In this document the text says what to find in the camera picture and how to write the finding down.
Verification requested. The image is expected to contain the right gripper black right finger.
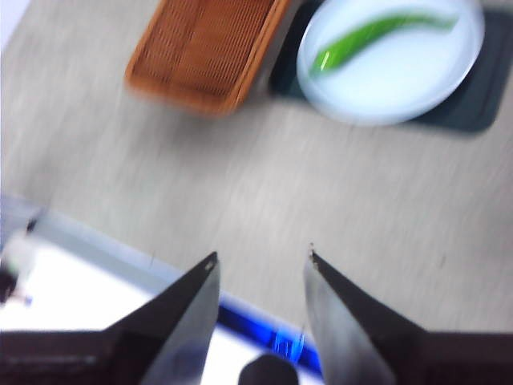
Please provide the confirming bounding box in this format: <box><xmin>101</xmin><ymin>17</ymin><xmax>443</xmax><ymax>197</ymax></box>
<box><xmin>303</xmin><ymin>249</ymin><xmax>513</xmax><ymax>385</ymax></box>

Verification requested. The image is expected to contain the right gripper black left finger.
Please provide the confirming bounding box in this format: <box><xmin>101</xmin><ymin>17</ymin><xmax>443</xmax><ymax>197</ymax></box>
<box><xmin>0</xmin><ymin>251</ymin><xmax>221</xmax><ymax>385</ymax></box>

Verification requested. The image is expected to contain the blue round plate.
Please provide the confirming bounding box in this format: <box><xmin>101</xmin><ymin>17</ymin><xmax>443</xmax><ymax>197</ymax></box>
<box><xmin>296</xmin><ymin>0</ymin><xmax>486</xmax><ymax>126</ymax></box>

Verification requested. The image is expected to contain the green pepper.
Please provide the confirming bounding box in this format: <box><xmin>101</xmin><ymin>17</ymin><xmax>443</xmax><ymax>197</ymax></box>
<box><xmin>310</xmin><ymin>11</ymin><xmax>460</xmax><ymax>77</ymax></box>

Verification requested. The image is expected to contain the blue strip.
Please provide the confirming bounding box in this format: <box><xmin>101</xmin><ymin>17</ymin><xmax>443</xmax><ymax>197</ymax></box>
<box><xmin>218</xmin><ymin>291</ymin><xmax>324</xmax><ymax>376</ymax></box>

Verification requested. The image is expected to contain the black rounded knob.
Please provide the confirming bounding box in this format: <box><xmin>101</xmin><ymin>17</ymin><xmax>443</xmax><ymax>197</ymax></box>
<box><xmin>239</xmin><ymin>355</ymin><xmax>300</xmax><ymax>385</ymax></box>

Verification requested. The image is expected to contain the black rectangular tray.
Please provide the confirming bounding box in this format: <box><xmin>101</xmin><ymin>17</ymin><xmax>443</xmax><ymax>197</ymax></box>
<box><xmin>270</xmin><ymin>0</ymin><xmax>513</xmax><ymax>136</ymax></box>

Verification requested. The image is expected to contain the brown wicker basket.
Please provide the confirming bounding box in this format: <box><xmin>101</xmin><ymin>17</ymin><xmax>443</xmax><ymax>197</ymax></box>
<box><xmin>123</xmin><ymin>0</ymin><xmax>292</xmax><ymax>118</ymax></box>

